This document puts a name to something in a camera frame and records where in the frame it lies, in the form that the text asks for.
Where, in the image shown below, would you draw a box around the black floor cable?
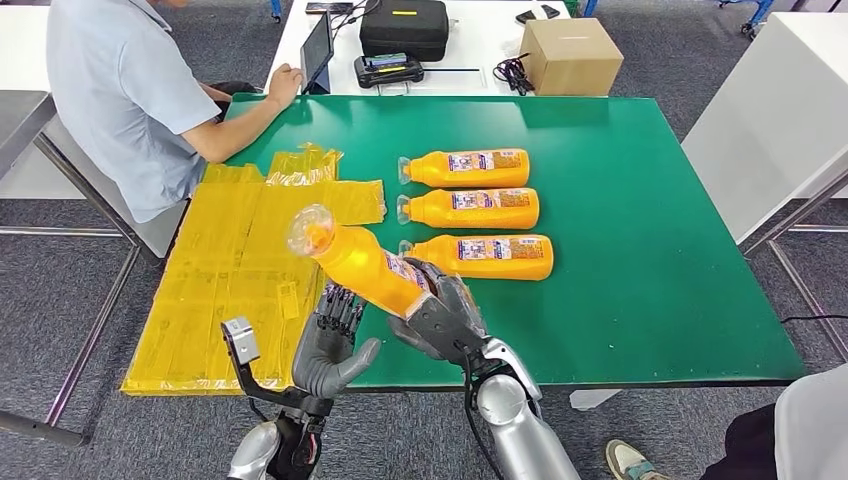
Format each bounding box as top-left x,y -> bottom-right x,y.
780,312 -> 848,326

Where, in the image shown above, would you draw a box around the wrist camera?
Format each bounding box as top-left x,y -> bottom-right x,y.
405,291 -> 485,364
220,316 -> 335,419

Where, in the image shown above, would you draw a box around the black cables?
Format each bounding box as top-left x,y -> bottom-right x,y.
329,0 -> 384,31

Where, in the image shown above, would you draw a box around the steel table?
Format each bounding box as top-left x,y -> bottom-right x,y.
0,90 -> 142,446

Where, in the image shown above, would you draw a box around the white table with metal legs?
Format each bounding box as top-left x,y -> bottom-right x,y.
680,11 -> 848,362

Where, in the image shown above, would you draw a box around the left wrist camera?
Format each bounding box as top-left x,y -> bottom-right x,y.
220,316 -> 335,419

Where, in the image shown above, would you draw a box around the black tablet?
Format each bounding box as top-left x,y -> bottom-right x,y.
299,9 -> 336,95

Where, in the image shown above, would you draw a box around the brown cardboard box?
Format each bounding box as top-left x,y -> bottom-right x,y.
518,17 -> 625,98

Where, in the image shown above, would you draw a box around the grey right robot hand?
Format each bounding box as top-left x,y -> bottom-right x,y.
387,258 -> 490,364

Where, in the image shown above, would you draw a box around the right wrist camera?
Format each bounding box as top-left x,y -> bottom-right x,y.
405,291 -> 485,364

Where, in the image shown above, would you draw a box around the white table foot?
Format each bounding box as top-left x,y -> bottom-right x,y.
569,388 -> 625,412

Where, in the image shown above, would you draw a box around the orange detergent bottle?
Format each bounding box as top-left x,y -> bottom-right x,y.
396,188 -> 541,231
286,203 -> 439,321
398,234 -> 555,282
397,148 -> 531,189

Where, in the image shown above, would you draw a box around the black handheld controller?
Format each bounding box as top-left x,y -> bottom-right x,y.
352,52 -> 426,89

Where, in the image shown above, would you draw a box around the person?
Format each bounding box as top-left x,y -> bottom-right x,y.
44,0 -> 305,225

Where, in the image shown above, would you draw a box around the person's right hand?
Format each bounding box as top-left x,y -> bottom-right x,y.
266,62 -> 305,111

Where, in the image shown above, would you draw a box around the person's shoe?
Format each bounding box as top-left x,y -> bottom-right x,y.
604,439 -> 670,480

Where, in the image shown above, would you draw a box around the white bench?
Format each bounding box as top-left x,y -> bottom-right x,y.
42,115 -> 190,260

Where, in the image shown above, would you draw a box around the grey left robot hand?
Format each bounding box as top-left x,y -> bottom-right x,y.
291,281 -> 384,401

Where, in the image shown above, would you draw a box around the black cable bundle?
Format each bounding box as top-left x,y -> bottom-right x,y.
492,54 -> 535,97

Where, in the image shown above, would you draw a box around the black zip case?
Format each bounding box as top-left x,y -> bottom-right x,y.
358,0 -> 452,63

